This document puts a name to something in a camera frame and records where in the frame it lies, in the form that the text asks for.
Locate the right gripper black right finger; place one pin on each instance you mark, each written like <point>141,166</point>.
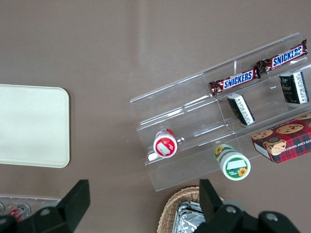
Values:
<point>210,201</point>

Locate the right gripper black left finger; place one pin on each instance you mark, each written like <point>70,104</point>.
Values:
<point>73,204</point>

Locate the light wicker basket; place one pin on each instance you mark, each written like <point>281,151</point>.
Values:
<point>170,211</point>

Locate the cream rectangular tray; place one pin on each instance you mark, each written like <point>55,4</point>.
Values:
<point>31,126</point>

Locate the stacked foil containers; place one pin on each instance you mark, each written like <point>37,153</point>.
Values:
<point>189,218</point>

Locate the clear acrylic bottle rack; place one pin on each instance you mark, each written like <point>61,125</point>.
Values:
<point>36,200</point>

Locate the green-lidded sunflower cup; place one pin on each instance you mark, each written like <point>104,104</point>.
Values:
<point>235,166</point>

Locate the red cola bottle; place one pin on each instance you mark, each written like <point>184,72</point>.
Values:
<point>20,210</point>

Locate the red-lidded yogurt cup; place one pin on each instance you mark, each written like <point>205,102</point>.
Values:
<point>165,146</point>

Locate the clear acrylic stepped shelf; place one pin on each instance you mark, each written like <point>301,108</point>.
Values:
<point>184,114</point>

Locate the small black snack box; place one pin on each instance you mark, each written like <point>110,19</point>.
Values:
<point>295,87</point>
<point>241,109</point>

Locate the red plaid cookie box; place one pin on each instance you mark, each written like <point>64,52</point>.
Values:
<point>289,140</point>

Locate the Snickers chocolate bar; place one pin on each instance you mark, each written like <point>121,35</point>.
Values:
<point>286,57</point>
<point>236,81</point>

